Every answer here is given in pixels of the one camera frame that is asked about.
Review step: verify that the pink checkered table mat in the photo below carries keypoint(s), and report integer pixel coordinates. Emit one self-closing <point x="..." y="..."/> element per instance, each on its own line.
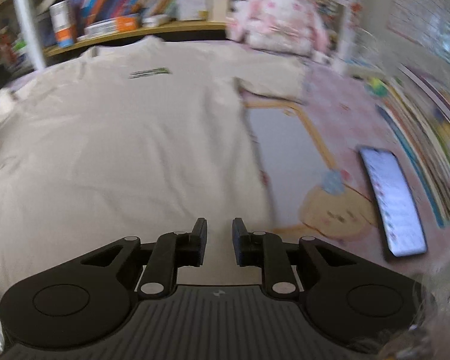
<point x="307" y="152"/>

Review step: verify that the wooden white bookshelf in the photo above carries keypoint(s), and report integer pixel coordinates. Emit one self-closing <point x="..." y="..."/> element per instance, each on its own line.
<point x="31" y="31"/>

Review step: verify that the stack of books at right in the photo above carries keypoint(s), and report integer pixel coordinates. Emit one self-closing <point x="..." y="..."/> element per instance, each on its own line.
<point x="417" y="108"/>

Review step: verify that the white power adapter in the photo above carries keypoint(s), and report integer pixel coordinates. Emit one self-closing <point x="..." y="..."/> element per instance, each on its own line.
<point x="155" y="21"/>

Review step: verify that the smartphone with lit screen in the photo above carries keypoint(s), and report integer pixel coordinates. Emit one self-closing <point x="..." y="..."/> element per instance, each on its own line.
<point x="399" y="220"/>

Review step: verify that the small beige box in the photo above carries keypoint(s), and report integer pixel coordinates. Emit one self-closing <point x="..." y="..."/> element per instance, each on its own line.
<point x="218" y="10"/>

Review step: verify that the flat white orange box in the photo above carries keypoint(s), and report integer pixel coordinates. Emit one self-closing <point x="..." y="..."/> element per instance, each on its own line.
<point x="119" y="24"/>

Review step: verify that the tall white orange box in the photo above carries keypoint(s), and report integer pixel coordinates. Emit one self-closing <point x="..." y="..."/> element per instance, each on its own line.
<point x="63" y="23"/>

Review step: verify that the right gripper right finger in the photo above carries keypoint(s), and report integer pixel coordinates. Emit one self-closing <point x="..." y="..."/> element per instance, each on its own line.
<point x="266" y="251"/>

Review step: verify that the beige t-shirt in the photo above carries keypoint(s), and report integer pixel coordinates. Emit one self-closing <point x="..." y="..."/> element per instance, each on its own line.
<point x="139" y="140"/>

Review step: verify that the pink white plush bunny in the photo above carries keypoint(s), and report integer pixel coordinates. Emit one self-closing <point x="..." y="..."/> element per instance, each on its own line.
<point x="284" y="26"/>

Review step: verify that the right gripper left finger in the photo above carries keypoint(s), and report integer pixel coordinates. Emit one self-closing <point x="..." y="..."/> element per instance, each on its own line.
<point x="163" y="258"/>

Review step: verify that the white cube box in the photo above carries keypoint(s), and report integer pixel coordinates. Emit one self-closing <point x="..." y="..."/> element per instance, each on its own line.
<point x="192" y="10"/>

